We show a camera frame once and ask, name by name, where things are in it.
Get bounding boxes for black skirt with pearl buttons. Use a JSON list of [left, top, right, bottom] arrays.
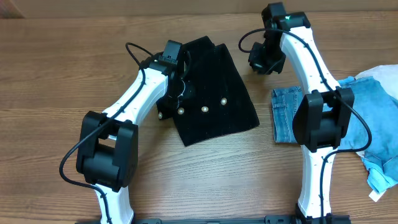
[[171, 36, 259, 146]]

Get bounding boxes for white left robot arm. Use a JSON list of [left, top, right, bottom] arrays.
[[75, 40, 191, 223]]

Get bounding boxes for light blue garment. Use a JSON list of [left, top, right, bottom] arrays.
[[362, 157, 397, 194]]

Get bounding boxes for white cloth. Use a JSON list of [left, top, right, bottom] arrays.
[[355, 64, 398, 100]]

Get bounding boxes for blue denim shorts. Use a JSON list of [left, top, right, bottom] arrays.
[[271, 77, 397, 181]]

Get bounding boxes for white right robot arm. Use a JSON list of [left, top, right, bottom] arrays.
[[248, 2, 354, 223]]

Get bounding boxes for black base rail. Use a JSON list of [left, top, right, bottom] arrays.
[[76, 215, 351, 224]]

